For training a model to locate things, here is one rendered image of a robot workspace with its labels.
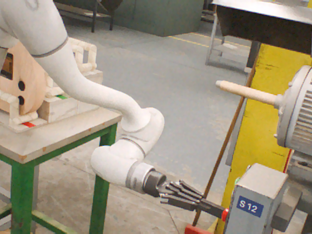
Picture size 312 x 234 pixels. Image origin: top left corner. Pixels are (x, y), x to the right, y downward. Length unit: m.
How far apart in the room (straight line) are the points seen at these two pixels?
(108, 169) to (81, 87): 0.30
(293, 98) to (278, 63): 1.03
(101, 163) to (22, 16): 0.53
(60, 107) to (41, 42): 0.75
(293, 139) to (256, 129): 1.08
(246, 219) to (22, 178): 0.78
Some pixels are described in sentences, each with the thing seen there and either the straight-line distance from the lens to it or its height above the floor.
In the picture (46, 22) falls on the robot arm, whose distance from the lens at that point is 0.94.
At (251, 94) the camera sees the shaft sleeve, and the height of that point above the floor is 1.25.
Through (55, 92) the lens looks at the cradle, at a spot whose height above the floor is 1.05.
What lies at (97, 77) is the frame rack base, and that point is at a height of 1.08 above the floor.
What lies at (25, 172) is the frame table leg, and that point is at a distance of 1.46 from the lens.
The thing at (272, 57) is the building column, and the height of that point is 1.22.
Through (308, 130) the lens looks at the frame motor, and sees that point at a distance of 1.18.
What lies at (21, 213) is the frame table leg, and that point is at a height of 0.70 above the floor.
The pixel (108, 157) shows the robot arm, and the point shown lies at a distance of 1.25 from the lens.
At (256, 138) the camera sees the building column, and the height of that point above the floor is 0.77.
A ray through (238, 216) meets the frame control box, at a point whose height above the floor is 1.04.
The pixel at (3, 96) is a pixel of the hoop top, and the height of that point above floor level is 1.04.
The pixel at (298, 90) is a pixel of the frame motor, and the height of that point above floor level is 1.33.
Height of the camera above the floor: 1.59
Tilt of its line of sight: 21 degrees down
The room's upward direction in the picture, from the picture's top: 10 degrees clockwise
